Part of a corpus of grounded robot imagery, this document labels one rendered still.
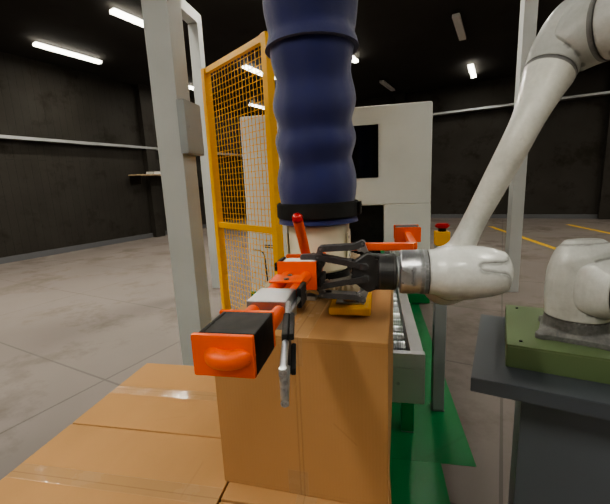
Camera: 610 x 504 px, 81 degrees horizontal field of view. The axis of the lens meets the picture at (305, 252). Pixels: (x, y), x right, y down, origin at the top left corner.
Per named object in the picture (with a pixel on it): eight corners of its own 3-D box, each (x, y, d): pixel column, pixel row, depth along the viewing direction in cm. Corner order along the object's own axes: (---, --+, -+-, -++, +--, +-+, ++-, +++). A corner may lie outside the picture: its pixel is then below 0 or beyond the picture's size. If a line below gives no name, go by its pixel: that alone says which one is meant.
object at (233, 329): (224, 343, 49) (221, 308, 48) (276, 345, 48) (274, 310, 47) (194, 375, 41) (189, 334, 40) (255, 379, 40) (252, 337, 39)
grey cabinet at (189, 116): (197, 156, 228) (192, 106, 222) (205, 155, 227) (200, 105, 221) (181, 153, 209) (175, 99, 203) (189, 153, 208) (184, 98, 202)
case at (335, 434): (292, 364, 147) (287, 269, 139) (393, 373, 137) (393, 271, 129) (224, 481, 90) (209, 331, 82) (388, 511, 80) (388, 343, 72)
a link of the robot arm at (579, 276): (561, 302, 112) (567, 232, 109) (635, 319, 96) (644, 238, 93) (530, 312, 105) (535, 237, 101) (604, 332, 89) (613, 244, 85)
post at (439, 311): (429, 403, 206) (434, 230, 187) (442, 404, 204) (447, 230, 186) (431, 411, 199) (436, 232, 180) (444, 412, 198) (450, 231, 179)
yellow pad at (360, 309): (342, 278, 119) (341, 263, 118) (372, 278, 117) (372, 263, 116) (328, 315, 87) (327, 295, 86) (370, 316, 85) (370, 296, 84)
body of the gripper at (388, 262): (398, 254, 69) (350, 255, 71) (398, 297, 71) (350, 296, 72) (396, 247, 76) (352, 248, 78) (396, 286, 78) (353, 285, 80)
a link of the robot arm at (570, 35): (509, 60, 78) (580, 34, 66) (540, -7, 80) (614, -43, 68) (536, 99, 84) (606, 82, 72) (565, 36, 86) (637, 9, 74)
